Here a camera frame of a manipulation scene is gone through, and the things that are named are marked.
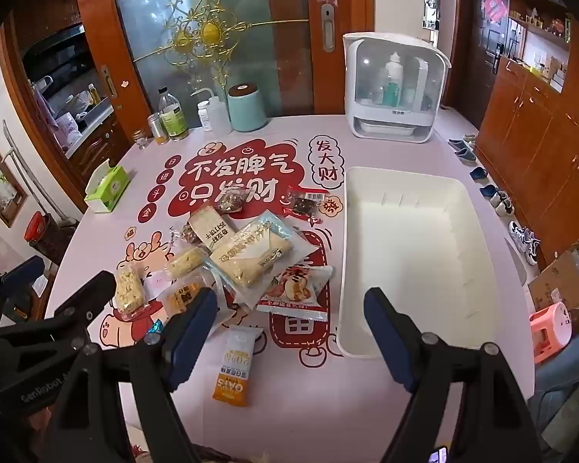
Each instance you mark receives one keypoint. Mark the pink plastic stool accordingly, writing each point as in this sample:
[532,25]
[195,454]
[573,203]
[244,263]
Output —
[550,333]

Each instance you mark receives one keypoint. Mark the grey slipper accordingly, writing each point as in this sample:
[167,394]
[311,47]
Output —
[457,144]
[467,154]

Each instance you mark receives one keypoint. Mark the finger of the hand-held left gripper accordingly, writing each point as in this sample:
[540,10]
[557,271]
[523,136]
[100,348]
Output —
[23,270]
[89,296]

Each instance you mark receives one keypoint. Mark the white pill bottle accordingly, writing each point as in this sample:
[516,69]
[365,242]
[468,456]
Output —
[204,118]

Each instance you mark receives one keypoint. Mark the yellow puffed corn packet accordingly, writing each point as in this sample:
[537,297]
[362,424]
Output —
[129,294]

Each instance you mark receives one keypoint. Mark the clear nut cluster packet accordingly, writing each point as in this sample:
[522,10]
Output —
[230,206]
[183,236]

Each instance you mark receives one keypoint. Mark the orange clear snack packet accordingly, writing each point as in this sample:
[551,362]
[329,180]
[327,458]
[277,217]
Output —
[183,296]

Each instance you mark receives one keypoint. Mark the wooden wall frame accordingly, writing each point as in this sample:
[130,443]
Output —
[2,178]

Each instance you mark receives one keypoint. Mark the orange white bar packet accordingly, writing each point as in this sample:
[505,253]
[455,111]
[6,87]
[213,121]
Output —
[236,366]

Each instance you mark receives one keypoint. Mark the cardboard box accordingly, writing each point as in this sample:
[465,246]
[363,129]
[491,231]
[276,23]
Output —
[555,284]

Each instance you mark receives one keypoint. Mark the white plastic bin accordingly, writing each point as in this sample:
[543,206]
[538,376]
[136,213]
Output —
[415,260]

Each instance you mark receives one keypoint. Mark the white bottle sterilizer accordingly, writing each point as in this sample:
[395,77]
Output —
[395,120]

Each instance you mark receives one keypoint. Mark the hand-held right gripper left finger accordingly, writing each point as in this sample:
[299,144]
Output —
[193,342]

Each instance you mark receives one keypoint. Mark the white squeeze bottle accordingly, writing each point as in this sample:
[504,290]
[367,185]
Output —
[218,115]

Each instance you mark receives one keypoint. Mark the small blue candy wrapper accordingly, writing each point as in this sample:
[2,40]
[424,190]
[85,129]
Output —
[155,329]

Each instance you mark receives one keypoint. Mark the pink door hanging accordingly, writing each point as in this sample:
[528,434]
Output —
[494,7]

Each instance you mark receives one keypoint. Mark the yellow cake snack packet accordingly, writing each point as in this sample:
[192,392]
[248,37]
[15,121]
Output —
[186,263]

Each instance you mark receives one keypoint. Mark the red white pastry packet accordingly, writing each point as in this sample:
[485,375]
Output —
[294,294]

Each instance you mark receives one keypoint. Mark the small glass jar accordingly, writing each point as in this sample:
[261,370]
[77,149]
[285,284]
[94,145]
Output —
[142,141]

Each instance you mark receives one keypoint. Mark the white green baby bottle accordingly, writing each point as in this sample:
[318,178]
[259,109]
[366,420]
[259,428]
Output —
[393,91]

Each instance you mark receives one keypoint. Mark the light blue bread packet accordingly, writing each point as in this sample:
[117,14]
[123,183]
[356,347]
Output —
[258,255]

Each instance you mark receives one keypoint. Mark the green tissue box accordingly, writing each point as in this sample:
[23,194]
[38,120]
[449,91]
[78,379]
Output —
[107,190]

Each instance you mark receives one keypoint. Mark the kitchen counter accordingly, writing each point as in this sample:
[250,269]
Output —
[94,118]

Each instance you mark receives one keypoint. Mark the red lid container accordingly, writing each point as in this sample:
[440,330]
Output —
[36,226]

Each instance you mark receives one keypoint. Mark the black white sneaker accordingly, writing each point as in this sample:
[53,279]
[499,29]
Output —
[525,243]

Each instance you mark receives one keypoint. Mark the mint green canister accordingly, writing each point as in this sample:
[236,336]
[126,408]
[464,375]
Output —
[247,111]

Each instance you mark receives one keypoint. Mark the glass bottle green label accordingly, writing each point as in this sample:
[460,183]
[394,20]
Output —
[173,118]

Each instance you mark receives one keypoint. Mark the brown soda cracker packet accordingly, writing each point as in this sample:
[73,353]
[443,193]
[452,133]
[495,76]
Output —
[217,229]

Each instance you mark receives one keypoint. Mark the dark wooden door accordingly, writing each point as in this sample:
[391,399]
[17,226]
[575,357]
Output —
[480,67]

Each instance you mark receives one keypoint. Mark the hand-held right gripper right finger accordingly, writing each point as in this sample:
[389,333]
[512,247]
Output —
[391,342]

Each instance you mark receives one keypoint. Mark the small metal can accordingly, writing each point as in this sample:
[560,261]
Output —
[157,130]

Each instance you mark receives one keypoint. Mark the wooden wall cabinet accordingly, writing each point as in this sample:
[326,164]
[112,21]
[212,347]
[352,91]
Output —
[526,130]

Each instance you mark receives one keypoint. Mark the dark jujube snack packet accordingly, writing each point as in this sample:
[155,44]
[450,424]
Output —
[305,206]

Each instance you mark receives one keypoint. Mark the glass door gold ornament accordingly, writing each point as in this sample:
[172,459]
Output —
[212,33]

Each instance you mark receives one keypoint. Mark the blue slipper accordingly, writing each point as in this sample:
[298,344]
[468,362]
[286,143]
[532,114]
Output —
[489,191]
[476,174]

